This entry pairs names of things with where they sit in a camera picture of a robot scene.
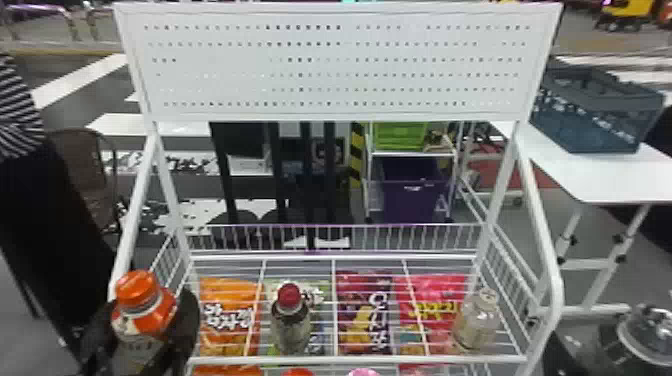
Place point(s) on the brown chair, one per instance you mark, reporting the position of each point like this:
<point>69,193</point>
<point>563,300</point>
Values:
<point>84,168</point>

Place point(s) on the orange bottle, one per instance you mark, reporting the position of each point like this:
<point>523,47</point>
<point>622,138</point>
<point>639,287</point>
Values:
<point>144,304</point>

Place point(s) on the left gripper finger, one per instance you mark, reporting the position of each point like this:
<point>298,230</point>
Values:
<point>97,349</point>
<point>185,325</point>

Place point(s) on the striped post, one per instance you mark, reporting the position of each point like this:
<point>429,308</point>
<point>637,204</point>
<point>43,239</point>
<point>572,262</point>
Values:
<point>357,152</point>

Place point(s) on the white side table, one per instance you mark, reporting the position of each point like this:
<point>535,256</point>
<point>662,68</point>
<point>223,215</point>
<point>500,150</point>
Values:
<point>593,173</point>

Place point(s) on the green basket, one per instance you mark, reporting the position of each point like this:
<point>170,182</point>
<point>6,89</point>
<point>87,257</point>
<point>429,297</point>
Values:
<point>401,135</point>

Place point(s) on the green snack packet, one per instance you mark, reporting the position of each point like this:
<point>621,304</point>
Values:
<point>321,315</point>

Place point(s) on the purple snack packet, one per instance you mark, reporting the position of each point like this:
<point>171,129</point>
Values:
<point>365,315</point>

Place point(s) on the purple crate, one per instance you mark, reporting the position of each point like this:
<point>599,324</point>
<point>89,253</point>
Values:
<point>412,191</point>

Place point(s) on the person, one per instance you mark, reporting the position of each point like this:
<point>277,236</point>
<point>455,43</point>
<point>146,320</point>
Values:
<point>36,220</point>

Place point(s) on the blue basket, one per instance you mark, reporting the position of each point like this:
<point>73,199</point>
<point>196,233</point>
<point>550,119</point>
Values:
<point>593,118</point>

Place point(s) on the orange snack packet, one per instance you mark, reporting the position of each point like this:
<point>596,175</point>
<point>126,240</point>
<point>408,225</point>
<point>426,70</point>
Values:
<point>228,315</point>
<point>226,371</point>

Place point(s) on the clear bottle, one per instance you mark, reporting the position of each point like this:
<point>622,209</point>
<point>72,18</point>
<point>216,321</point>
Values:
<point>476,323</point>

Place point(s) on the red snack packet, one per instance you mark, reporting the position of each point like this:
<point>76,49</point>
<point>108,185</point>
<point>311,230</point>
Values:
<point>428,312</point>

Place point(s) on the red capped bottle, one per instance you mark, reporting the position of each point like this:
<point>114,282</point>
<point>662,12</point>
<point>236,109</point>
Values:
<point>290,320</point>

